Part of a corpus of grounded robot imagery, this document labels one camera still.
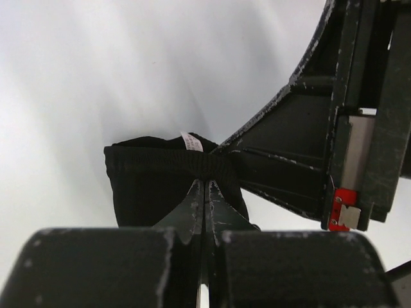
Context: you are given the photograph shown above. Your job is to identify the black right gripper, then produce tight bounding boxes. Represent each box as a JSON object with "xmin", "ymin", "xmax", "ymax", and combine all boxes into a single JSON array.
[{"xmin": 215, "ymin": 1, "xmax": 410, "ymax": 231}]

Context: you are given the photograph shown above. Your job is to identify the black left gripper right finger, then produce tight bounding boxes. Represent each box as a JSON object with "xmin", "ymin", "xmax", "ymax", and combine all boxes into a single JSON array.
[{"xmin": 204, "ymin": 181, "xmax": 399, "ymax": 307}]

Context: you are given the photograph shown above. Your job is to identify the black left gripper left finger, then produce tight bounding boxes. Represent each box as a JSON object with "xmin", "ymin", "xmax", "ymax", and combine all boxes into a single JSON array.
[{"xmin": 9, "ymin": 180, "xmax": 204, "ymax": 307}]

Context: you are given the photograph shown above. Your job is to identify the black bra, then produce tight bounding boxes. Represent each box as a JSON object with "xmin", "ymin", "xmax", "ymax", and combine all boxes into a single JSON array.
[{"xmin": 103, "ymin": 134, "xmax": 249, "ymax": 227}]

